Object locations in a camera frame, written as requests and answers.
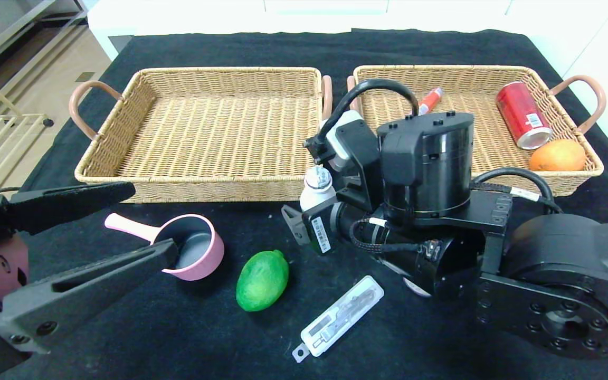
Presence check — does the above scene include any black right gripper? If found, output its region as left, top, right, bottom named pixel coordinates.
left=280, top=196, right=355, bottom=255

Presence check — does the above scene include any small white milk bottle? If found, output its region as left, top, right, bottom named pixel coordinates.
left=299, top=165, right=337, bottom=213

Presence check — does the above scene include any pink saucepan with handle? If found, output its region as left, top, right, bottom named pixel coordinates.
left=104, top=213, right=225, bottom=281

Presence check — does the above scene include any orange sausage stick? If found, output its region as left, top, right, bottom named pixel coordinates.
left=417, top=87, right=445, bottom=116

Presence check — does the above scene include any green lime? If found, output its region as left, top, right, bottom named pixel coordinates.
left=235, top=249, right=290, bottom=312

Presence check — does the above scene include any clear plastic blister pack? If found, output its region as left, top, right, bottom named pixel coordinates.
left=291, top=274, right=385, bottom=364

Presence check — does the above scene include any light wooden rack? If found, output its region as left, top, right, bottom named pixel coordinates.
left=0, top=62, right=54, bottom=197

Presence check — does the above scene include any grey metal shelf unit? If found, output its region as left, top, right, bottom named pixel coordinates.
left=0, top=0, right=89, bottom=72

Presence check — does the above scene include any red soda can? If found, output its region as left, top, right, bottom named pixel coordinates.
left=496, top=81, right=554, bottom=151

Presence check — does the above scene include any orange fruit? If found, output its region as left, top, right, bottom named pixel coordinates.
left=529, top=138, right=588, bottom=172

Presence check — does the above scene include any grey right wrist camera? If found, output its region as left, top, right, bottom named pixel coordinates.
left=325, top=111, right=381, bottom=173

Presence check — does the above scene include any wicker basket with brown handles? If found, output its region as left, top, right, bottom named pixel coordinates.
left=347, top=64, right=607, bottom=200
left=69, top=66, right=333, bottom=204

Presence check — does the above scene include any black camera cable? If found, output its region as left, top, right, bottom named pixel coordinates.
left=305, top=78, right=422, bottom=164

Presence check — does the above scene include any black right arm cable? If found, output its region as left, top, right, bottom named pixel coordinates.
left=470, top=167, right=564, bottom=215

